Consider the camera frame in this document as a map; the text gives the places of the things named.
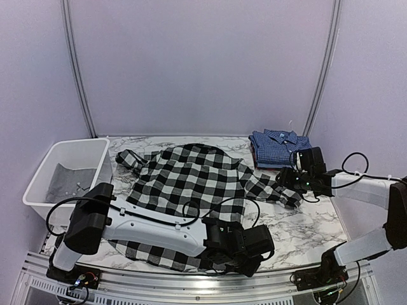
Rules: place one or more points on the aluminium front frame rail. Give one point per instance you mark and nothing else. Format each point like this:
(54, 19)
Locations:
(270, 287)

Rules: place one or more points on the black white checkered shirt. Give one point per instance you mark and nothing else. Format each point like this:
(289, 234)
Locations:
(198, 179)

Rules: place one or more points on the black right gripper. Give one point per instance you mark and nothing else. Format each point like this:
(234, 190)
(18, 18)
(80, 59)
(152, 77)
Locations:
(285, 179)

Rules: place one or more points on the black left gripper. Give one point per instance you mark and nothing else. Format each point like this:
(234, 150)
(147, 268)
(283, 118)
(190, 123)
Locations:
(250, 271)

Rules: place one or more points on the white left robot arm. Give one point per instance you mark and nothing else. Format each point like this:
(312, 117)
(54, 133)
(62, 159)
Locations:
(100, 215)

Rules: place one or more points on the folded blue checkered shirt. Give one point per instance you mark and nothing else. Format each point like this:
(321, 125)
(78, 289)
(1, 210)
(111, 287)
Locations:
(277, 147)

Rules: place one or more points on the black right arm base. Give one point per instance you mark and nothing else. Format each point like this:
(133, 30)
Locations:
(328, 273)

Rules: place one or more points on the right aluminium wall post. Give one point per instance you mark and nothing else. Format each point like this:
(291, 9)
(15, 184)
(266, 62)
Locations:
(327, 60)

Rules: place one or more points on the white plastic bin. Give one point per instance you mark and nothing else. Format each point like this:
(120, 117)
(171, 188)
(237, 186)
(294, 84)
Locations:
(73, 154)

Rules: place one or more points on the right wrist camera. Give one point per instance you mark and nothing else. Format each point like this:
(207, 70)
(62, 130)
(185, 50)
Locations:
(295, 161)

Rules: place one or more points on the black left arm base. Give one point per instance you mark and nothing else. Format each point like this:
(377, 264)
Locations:
(79, 276)

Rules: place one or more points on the grey cloth in bin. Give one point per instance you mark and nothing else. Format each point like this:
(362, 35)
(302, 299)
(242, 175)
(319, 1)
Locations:
(67, 183)

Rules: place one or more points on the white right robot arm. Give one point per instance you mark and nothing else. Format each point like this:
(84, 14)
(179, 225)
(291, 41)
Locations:
(307, 172)

